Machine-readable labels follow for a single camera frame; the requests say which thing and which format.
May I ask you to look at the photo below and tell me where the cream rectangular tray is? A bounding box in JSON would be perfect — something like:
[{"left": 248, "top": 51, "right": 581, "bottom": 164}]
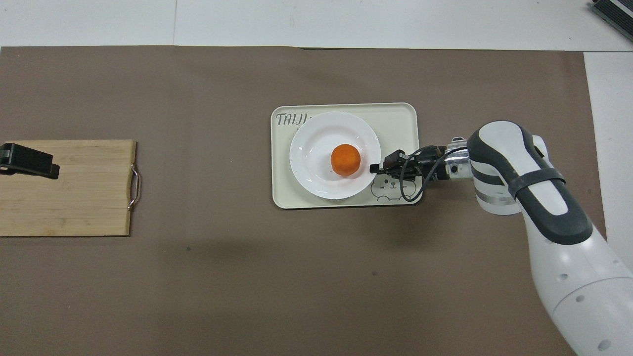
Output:
[{"left": 271, "top": 102, "right": 424, "bottom": 209}]

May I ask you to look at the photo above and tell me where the wooden cutting board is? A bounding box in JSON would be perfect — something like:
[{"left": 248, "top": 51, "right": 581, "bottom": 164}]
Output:
[{"left": 0, "top": 139, "right": 142, "bottom": 237}]

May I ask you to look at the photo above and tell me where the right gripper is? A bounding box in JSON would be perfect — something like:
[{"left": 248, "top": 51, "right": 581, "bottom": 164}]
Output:
[{"left": 418, "top": 145, "right": 450, "bottom": 182}]

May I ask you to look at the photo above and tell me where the black cable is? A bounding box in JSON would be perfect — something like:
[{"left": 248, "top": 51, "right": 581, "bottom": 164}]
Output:
[{"left": 400, "top": 146, "right": 468, "bottom": 203}]

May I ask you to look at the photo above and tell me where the black stand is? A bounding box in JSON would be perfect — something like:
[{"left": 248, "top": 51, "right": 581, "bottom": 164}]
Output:
[{"left": 590, "top": 0, "right": 633, "bottom": 29}]

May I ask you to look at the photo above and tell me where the orange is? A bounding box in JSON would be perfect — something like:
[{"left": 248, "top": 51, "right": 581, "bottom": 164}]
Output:
[{"left": 330, "top": 144, "right": 362, "bottom": 177}]

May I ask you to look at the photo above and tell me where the white round plate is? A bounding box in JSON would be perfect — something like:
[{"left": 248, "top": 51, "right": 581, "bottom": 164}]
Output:
[{"left": 289, "top": 111, "right": 382, "bottom": 200}]

